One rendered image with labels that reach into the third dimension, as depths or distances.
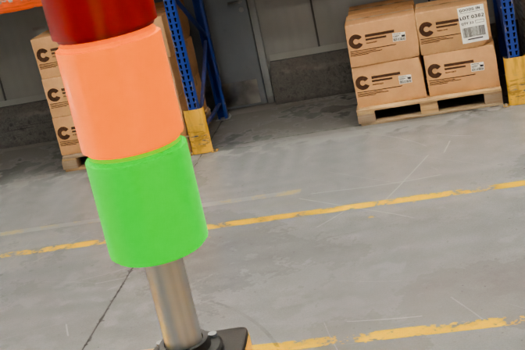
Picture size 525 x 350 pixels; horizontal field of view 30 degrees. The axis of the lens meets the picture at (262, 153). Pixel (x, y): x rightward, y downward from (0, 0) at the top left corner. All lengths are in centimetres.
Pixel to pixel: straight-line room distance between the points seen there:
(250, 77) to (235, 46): 34
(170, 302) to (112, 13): 15
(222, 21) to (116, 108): 913
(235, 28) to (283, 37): 48
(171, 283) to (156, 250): 3
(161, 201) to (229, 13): 910
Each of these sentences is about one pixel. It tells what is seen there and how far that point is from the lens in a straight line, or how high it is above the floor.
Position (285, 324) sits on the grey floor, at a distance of 520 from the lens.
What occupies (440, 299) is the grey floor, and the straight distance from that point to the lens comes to 518.
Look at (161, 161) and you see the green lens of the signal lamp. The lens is 45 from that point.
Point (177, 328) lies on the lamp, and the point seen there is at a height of 212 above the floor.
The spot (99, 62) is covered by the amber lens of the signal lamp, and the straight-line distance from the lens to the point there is 44.
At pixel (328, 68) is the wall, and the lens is 946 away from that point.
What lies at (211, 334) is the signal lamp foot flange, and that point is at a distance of 52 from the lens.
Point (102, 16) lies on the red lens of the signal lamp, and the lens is 44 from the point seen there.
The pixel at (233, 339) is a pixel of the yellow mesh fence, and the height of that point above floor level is 210.
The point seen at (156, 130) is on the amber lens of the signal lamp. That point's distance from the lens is 45.
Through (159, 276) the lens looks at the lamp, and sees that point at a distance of 49.
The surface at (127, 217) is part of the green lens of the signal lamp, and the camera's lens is 46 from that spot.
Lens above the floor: 233
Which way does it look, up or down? 17 degrees down
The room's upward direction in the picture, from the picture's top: 12 degrees counter-clockwise
